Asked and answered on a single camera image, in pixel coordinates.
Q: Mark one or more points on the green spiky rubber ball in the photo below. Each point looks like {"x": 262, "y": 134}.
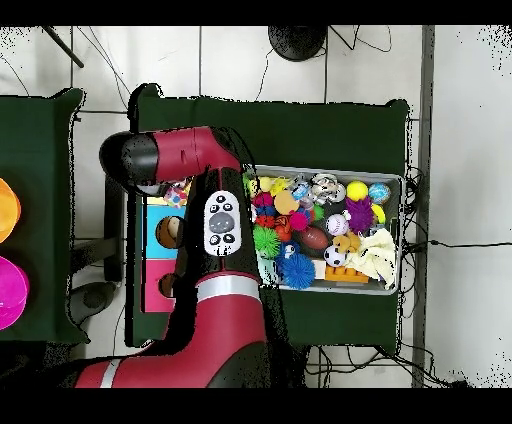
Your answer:
{"x": 266, "y": 240}

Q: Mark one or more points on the white cloth with colourful spots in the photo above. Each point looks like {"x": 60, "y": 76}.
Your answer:
{"x": 176, "y": 196}

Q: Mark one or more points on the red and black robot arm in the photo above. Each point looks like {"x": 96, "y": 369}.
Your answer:
{"x": 180, "y": 152}

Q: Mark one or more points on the wooden box with three holes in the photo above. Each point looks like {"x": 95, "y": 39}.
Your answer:
{"x": 154, "y": 248}

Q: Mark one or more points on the shallow metal mesh bin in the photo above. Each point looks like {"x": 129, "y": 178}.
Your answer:
{"x": 376, "y": 178}

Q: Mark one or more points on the blue spiky toy with eyes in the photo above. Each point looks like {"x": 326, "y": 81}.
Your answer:
{"x": 298, "y": 271}

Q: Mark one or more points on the white baseball with red stitching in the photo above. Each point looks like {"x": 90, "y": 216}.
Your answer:
{"x": 337, "y": 224}

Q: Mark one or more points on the dark green table cloth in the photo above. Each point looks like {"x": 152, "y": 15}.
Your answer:
{"x": 320, "y": 132}
{"x": 36, "y": 160}

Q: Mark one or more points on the yellow foam ball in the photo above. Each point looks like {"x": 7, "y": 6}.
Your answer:
{"x": 356, "y": 190}

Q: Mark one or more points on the purple spiky rubber ball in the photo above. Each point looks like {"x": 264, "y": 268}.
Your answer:
{"x": 359, "y": 214}

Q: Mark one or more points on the light blue patterned ball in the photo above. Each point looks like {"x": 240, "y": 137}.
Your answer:
{"x": 378, "y": 193}

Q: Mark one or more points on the cream waffle cloth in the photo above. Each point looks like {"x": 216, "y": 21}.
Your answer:
{"x": 376, "y": 252}

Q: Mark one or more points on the black round stand base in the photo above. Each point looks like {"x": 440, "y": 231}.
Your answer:
{"x": 298, "y": 42}

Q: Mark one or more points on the orange plastic dish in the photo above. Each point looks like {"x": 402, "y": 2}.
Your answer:
{"x": 8, "y": 210}

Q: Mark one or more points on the black slanted rod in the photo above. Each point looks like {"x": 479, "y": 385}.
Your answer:
{"x": 64, "y": 47}

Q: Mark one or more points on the pink plastic bowl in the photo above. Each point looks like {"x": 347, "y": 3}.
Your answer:
{"x": 12, "y": 292}

